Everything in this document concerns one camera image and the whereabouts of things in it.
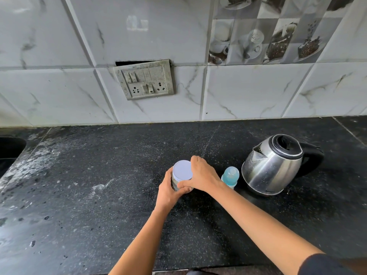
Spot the person's right hand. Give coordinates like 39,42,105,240
177,155,223,195

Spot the person's left hand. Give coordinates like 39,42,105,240
154,166,193,214

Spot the pale lavender jar lid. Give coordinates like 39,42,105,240
172,160,193,182

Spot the dark shirt sleeve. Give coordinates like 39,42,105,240
298,253,356,275

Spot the grey wall switch socket panel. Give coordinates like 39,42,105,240
113,59,175,100

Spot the glass jar of white powder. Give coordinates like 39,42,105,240
171,176,194,194

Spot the teal bottle nipple collar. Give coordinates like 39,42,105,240
221,174,238,187

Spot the clear bottle cap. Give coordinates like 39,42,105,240
221,166,240,185

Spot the person's left forearm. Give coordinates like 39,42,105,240
109,207,170,275

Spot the person's right forearm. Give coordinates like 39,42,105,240
213,181,325,275

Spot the black sink basin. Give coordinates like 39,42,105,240
0,136,27,180

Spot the steel electric kettle black handle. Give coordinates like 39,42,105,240
241,134,325,197

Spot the brown lower cabinet front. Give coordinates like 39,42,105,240
100,263,367,275

